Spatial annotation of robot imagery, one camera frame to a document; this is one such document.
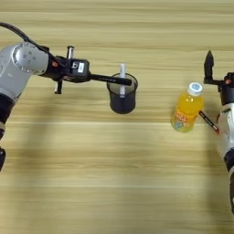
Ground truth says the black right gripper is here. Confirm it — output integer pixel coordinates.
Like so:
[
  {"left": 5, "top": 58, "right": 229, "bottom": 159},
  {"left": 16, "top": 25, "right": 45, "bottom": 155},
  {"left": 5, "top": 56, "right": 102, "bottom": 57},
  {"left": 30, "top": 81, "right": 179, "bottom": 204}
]
[{"left": 203, "top": 49, "right": 234, "bottom": 106}]

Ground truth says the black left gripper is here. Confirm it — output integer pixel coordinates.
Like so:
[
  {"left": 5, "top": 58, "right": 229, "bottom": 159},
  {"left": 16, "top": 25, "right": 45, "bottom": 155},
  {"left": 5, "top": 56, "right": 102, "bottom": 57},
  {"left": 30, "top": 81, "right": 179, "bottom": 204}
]
[{"left": 42, "top": 45, "right": 92, "bottom": 95}]

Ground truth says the black marker pen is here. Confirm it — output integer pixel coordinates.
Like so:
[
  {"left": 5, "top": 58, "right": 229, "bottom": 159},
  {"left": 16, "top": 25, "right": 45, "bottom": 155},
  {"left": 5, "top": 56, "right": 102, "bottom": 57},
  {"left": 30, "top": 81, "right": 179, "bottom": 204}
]
[{"left": 90, "top": 73, "right": 133, "bottom": 86}]

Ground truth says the white pen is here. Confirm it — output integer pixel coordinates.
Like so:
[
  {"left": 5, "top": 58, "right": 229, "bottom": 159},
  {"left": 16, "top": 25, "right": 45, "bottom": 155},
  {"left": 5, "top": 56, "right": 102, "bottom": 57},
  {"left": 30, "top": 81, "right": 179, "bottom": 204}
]
[{"left": 119, "top": 63, "right": 128, "bottom": 99}]

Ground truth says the black marker red cap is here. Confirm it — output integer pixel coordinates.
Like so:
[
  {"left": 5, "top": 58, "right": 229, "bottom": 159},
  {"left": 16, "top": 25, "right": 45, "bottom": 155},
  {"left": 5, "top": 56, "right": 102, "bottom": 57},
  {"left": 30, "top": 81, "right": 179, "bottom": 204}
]
[{"left": 198, "top": 110, "right": 220, "bottom": 135}]

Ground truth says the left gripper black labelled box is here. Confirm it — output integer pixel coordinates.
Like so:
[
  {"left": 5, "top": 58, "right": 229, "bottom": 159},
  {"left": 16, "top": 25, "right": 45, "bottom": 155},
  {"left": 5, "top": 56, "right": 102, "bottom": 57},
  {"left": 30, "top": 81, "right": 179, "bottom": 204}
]
[{"left": 69, "top": 58, "right": 90, "bottom": 77}]

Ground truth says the orange juice bottle white cap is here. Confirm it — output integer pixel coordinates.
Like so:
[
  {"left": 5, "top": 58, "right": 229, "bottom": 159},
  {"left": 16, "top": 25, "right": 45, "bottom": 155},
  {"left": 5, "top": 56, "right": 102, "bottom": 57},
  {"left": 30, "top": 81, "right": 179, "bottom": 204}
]
[{"left": 170, "top": 81, "right": 204, "bottom": 133}]

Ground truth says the black mesh pen cup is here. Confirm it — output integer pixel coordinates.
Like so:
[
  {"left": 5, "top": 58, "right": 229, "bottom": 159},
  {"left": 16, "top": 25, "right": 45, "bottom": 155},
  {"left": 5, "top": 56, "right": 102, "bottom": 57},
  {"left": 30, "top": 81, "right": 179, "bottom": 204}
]
[{"left": 106, "top": 72, "right": 139, "bottom": 115}]

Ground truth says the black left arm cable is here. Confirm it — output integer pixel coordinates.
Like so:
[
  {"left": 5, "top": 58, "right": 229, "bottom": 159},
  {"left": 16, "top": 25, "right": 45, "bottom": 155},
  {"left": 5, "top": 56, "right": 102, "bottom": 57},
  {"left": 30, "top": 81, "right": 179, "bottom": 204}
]
[{"left": 0, "top": 21, "right": 49, "bottom": 53}]

